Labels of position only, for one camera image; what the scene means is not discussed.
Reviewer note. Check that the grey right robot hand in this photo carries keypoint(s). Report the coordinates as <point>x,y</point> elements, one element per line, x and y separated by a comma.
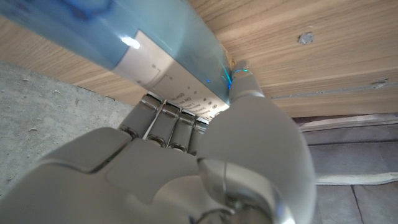
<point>124,180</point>

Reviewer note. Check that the paper map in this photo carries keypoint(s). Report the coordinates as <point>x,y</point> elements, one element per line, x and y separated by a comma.
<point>93,31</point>

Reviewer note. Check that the printed living room backdrop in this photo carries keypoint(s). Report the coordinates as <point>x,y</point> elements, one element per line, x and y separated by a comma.
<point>357,155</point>

